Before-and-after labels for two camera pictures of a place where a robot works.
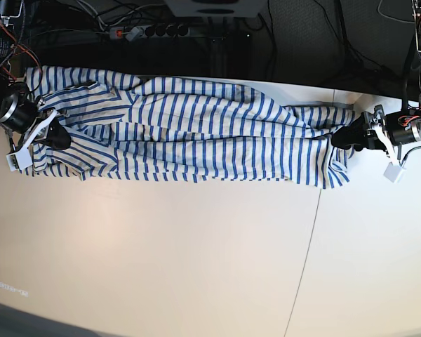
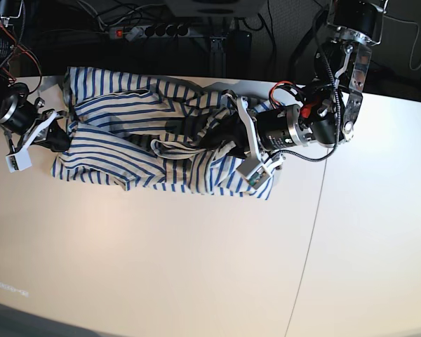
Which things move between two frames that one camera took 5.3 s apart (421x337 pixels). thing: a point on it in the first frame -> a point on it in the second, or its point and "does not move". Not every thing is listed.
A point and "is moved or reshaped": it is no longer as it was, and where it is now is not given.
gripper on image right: (360, 135) -> (268, 131)
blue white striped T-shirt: (172, 128) is moved or reshaped
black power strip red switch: (133, 33) does not move
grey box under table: (217, 8) does not move
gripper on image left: (24, 116) does not move
